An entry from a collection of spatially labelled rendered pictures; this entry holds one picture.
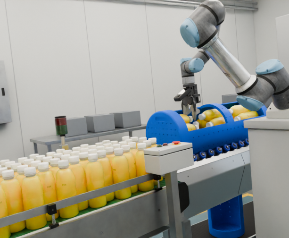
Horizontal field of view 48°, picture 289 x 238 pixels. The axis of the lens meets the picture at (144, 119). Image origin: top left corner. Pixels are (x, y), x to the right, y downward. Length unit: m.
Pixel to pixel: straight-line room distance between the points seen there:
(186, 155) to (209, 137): 0.45
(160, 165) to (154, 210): 0.25
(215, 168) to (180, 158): 0.55
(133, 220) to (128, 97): 4.18
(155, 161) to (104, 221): 0.31
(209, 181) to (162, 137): 0.36
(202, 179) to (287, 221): 0.46
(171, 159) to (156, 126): 0.47
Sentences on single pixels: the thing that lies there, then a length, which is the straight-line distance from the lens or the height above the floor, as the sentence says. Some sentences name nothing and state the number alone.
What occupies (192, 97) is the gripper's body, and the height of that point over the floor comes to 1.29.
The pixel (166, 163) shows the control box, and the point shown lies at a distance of 1.35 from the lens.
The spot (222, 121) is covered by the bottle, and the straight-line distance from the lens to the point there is 2.03.
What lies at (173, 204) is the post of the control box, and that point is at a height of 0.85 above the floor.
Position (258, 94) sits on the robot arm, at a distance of 1.56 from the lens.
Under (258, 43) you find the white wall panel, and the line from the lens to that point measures 7.81.
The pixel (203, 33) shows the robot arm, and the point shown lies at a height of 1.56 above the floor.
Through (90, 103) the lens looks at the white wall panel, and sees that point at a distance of 5.16.
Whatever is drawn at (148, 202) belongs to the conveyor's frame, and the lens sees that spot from 1.46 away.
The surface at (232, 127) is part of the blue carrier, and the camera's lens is 2.01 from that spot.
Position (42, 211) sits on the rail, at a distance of 1.23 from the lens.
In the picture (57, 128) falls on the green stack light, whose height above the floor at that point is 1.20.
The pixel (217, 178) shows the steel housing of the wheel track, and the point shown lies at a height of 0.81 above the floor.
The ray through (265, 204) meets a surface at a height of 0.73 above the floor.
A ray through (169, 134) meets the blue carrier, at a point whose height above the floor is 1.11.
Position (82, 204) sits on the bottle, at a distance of 1.35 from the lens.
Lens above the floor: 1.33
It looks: 4 degrees down
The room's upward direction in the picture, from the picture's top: 6 degrees counter-clockwise
